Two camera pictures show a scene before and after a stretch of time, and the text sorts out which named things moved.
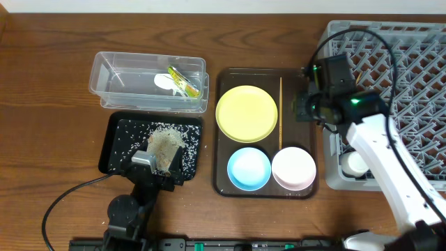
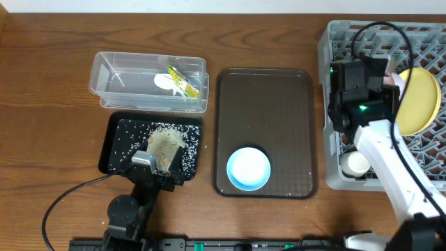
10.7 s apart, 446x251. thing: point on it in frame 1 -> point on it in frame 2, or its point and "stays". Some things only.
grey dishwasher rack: (403, 63) stays
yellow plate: (246, 113) -> (421, 103)
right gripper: (302, 107) -> (378, 93)
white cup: (352, 164) stays
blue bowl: (249, 169) stays
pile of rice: (164, 141) stays
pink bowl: (294, 169) -> (395, 79)
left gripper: (153, 178) stays
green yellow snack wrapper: (189, 88) stays
